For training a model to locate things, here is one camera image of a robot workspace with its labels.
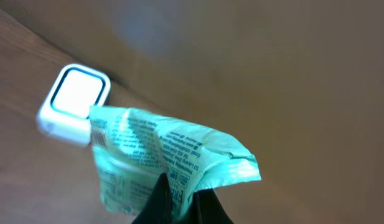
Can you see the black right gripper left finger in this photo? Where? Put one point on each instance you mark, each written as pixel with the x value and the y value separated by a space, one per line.
pixel 158 208

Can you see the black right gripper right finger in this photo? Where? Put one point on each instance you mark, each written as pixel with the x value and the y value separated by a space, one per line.
pixel 207 209

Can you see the teal wet wipes pack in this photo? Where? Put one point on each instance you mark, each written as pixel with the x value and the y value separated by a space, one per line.
pixel 133 147

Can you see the white barcode scanner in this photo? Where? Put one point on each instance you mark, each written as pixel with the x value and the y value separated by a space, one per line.
pixel 64 114

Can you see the brown cardboard backdrop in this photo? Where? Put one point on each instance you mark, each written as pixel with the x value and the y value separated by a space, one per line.
pixel 299 83

